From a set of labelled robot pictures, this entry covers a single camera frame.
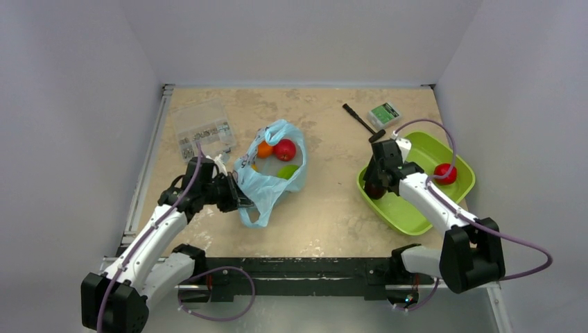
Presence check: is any orange fake fruit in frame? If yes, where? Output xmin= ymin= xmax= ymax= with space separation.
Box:
xmin=257 ymin=141 xmax=273 ymax=159

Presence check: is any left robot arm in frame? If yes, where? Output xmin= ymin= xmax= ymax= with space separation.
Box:
xmin=80 ymin=155 xmax=248 ymax=332

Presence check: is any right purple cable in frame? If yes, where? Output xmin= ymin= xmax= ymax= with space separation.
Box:
xmin=392 ymin=118 xmax=553 ymax=282

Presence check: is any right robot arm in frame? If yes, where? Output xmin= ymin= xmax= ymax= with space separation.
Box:
xmin=364 ymin=139 xmax=505 ymax=293

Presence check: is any green white small box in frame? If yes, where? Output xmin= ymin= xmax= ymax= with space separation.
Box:
xmin=367 ymin=102 xmax=402 ymax=130

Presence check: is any green plastic bowl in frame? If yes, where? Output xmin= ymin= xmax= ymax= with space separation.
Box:
xmin=356 ymin=131 xmax=476 ymax=236

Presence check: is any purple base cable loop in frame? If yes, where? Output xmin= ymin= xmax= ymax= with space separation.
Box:
xmin=177 ymin=265 xmax=257 ymax=323

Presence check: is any clear plastic screw organizer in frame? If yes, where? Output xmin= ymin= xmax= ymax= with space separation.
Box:
xmin=172 ymin=99 xmax=236 ymax=163

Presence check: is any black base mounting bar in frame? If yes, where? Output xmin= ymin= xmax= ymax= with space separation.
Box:
xmin=172 ymin=244 xmax=435 ymax=305

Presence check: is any blue plastic bag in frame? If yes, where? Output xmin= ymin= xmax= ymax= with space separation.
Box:
xmin=234 ymin=119 xmax=309 ymax=228

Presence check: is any dark red fake fruit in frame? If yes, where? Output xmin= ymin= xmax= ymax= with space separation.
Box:
xmin=363 ymin=182 xmax=388 ymax=200

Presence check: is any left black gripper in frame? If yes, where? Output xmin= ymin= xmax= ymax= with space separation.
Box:
xmin=201 ymin=171 xmax=253 ymax=212

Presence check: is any black T-handle tool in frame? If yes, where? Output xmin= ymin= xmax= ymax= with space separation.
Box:
xmin=342 ymin=103 xmax=386 ymax=144

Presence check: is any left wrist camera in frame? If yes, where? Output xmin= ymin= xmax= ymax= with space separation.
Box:
xmin=206 ymin=153 xmax=229 ymax=178

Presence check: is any red fake apple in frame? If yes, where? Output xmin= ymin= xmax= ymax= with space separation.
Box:
xmin=433 ymin=163 xmax=458 ymax=185
xmin=273 ymin=139 xmax=297 ymax=162

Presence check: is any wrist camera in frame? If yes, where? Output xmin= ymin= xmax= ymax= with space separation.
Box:
xmin=206 ymin=153 xmax=229 ymax=178
xmin=391 ymin=132 xmax=412 ymax=162

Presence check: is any green fake fruit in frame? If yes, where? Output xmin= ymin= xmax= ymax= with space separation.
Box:
xmin=276 ymin=164 xmax=299 ymax=180

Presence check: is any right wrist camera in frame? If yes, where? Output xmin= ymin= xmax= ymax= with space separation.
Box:
xmin=391 ymin=132 xmax=412 ymax=162

